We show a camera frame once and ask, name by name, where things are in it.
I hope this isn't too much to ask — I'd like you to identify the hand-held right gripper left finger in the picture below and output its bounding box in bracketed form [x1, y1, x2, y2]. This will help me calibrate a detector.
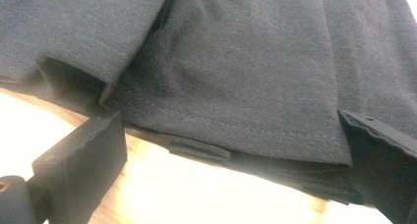
[26, 110, 128, 224]

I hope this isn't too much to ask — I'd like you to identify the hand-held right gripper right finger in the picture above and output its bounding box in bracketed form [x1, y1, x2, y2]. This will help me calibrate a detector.
[337, 109, 417, 224]

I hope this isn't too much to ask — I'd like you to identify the dark grey garment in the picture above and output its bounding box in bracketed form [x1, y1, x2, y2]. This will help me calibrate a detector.
[0, 0, 417, 207]

